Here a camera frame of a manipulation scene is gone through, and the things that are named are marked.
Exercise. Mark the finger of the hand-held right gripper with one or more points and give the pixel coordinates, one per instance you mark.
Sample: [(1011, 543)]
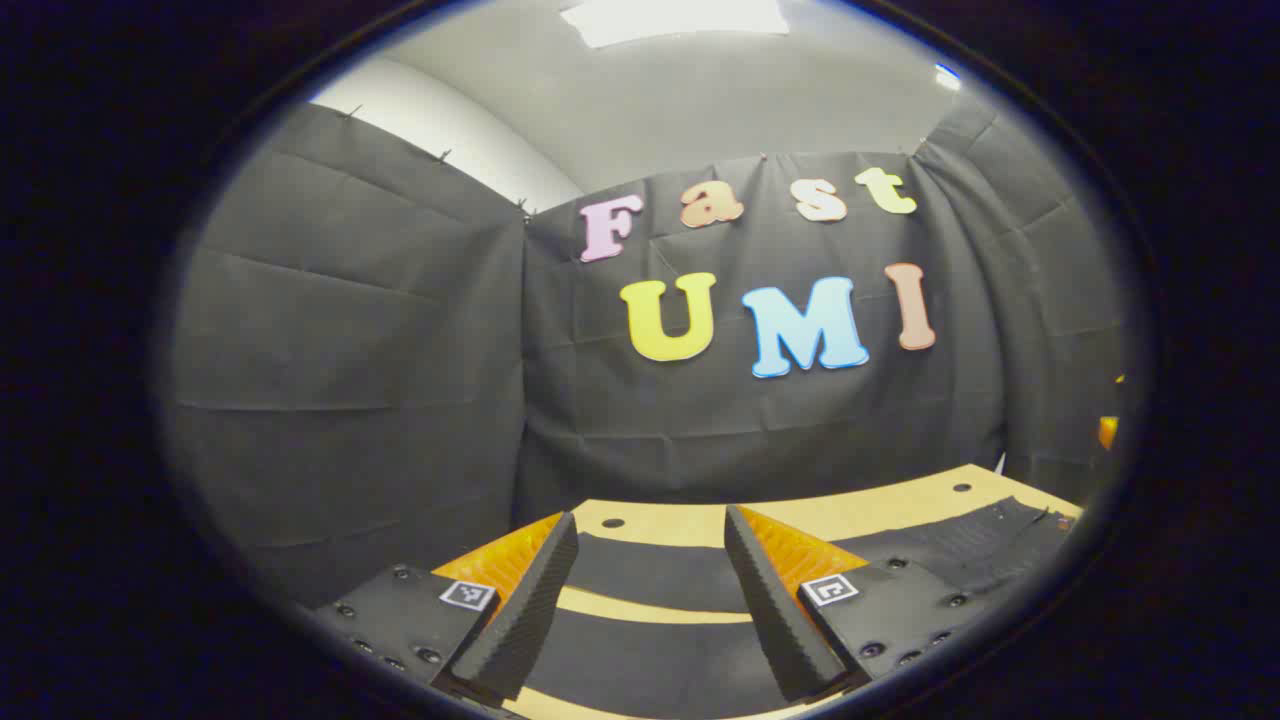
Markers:
[(1108, 431)]

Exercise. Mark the rectangular ceiling light panel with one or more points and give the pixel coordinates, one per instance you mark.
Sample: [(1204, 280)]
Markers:
[(675, 18)]

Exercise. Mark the black backdrop cloth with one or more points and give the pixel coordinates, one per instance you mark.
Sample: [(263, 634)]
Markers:
[(380, 400)]

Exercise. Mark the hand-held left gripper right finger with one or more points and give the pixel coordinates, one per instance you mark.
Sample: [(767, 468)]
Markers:
[(775, 610)]

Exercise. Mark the dark grey jeans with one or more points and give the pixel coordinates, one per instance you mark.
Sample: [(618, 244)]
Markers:
[(650, 665)]

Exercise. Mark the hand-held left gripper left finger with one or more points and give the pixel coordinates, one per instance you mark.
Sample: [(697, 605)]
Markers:
[(525, 610)]

